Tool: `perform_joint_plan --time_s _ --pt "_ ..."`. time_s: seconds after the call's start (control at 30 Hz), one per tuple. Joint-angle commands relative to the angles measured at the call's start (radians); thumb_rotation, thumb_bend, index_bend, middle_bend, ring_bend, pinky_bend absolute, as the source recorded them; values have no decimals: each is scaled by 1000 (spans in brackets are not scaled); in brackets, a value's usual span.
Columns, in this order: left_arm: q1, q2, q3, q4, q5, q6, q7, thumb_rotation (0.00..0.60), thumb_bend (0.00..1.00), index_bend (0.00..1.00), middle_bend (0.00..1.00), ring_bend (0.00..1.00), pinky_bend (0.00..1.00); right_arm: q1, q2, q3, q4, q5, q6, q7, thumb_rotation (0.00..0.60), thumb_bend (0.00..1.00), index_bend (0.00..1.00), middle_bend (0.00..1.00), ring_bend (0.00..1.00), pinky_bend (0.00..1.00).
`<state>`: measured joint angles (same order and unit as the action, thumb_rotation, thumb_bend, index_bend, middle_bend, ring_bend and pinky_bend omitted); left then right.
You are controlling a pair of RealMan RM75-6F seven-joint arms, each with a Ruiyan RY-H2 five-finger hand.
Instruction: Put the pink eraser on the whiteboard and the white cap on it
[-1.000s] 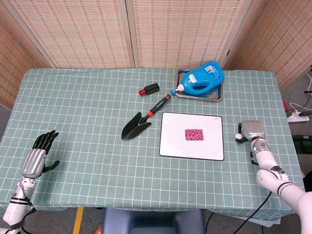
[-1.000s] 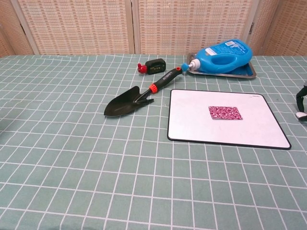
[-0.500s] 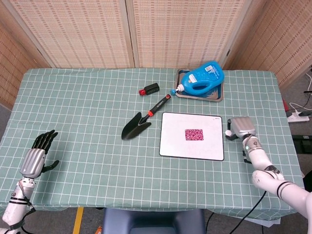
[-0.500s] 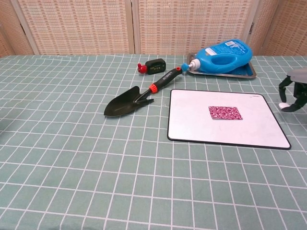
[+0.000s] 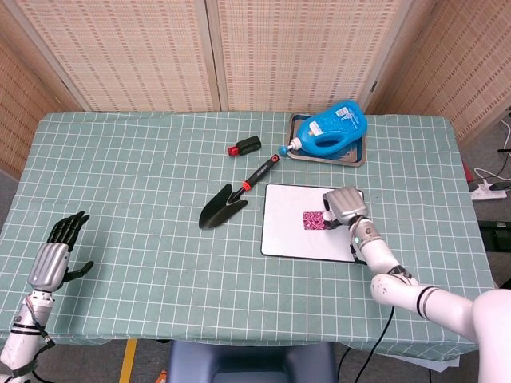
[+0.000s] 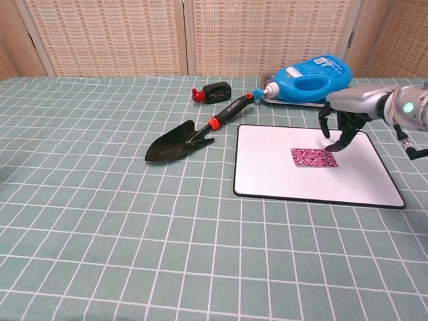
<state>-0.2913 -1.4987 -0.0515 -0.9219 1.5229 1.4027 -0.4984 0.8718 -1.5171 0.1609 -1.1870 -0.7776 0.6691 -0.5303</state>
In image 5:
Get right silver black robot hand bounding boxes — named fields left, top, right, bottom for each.
left=321, top=186, right=369, bottom=231

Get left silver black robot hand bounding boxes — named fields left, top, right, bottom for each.
left=26, top=211, right=95, bottom=291

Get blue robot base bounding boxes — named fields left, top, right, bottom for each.
left=166, top=340, right=337, bottom=383

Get metal tray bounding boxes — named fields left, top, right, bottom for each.
left=286, top=112, right=367, bottom=168

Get blue detergent bottle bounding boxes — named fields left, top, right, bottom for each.
left=278, top=99, right=369, bottom=159

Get green checked tablecloth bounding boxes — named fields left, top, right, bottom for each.
left=0, top=110, right=498, bottom=358

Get black box with red cap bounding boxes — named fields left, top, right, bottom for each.
left=227, top=136, right=263, bottom=157

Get yellow floor tape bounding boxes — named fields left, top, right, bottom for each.
left=118, top=338, right=138, bottom=383

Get black garden trowel orange collar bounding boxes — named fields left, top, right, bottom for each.
left=198, top=153, right=282, bottom=231

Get white power strip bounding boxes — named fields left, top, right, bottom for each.
left=469, top=179, right=508, bottom=202

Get black floor box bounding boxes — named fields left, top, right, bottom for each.
left=477, top=219, right=511, bottom=251

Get woven bamboo screen panel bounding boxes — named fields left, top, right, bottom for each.
left=7, top=0, right=221, bottom=113
left=0, top=0, right=87, bottom=179
left=365, top=0, right=511, bottom=148
left=205, top=0, right=405, bottom=113

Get white mat black border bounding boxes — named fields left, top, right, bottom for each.
left=260, top=183, right=370, bottom=264

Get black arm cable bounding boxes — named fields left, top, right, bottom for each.
left=353, top=305, right=395, bottom=383

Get white power cable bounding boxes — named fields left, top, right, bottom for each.
left=473, top=119, right=511, bottom=188

